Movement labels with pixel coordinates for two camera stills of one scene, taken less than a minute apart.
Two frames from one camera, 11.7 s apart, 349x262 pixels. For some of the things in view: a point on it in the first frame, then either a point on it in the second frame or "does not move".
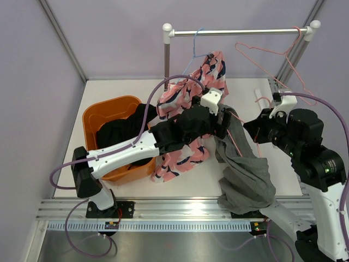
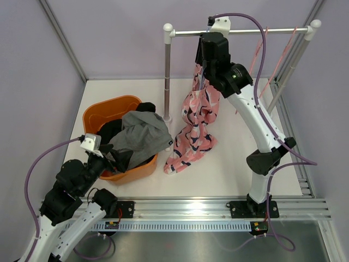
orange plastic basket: (114, 109) does not move
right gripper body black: (269, 130) -> (198, 58)
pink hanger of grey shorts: (270, 105) -> (257, 52)
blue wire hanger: (194, 55) -> (205, 67)
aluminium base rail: (162, 209) does not move
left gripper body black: (211, 126) -> (98, 164)
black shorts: (110, 130) does not move
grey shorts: (247, 181) -> (144, 134)
